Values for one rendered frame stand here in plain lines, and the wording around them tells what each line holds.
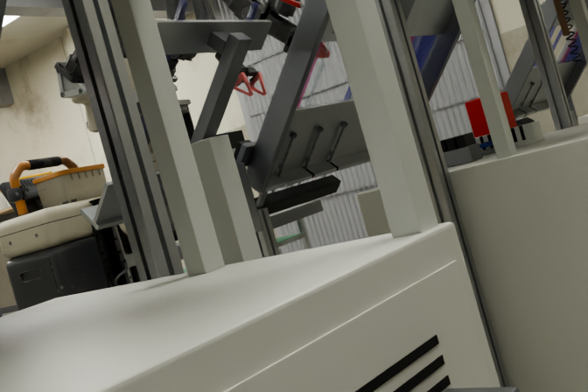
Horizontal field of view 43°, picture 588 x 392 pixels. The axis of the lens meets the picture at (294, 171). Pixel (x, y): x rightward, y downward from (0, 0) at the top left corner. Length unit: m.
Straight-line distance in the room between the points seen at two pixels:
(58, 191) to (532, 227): 1.65
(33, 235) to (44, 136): 6.86
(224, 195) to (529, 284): 0.63
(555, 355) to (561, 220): 0.26
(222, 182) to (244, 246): 0.14
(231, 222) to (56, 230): 1.00
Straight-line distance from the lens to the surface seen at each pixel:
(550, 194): 1.42
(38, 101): 9.32
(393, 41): 1.49
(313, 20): 1.64
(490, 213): 1.48
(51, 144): 9.22
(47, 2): 6.25
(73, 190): 2.60
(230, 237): 1.55
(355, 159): 2.13
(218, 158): 1.54
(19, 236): 2.52
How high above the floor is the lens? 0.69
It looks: level
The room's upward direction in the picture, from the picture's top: 16 degrees counter-clockwise
